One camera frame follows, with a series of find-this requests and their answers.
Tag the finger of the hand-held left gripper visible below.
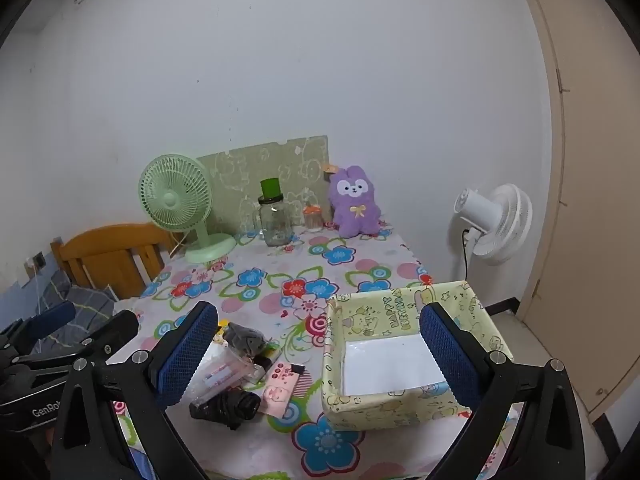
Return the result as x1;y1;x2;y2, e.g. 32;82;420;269
0;310;140;392
0;301;77;358

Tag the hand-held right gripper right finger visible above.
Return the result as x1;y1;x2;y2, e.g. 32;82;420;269
419;302;593;480

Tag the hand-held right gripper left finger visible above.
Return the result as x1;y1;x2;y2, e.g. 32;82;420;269
47;301;221;480

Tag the clear plastic packet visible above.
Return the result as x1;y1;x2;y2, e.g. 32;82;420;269
187;345;266;406

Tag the dark grey sock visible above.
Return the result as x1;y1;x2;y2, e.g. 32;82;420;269
222;322;268;358

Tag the yellow printed fabric box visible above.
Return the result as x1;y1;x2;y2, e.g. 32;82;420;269
320;280;513;432

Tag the pink card packet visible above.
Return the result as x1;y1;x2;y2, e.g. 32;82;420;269
260;360;306;418

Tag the grey plaid blanket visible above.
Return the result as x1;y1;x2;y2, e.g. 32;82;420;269
30;267;118;356

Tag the floral tablecloth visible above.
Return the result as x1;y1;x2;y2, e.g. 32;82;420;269
107;220;521;480

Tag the white standing fan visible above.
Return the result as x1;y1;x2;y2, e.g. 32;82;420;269
454;183;533;267

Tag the green desk fan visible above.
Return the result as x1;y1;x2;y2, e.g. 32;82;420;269
138;151;237;265

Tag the glass mason jar mug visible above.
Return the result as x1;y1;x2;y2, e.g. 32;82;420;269
254;177;293;247

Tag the purple plush bunny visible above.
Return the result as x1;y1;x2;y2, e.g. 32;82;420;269
322;162;382;238

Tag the cotton swab jar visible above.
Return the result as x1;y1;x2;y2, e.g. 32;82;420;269
302;204;325;233

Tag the beige door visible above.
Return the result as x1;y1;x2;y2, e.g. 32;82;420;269
510;0;640;421

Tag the green patterned board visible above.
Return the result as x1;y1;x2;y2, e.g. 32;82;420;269
196;135;331;236

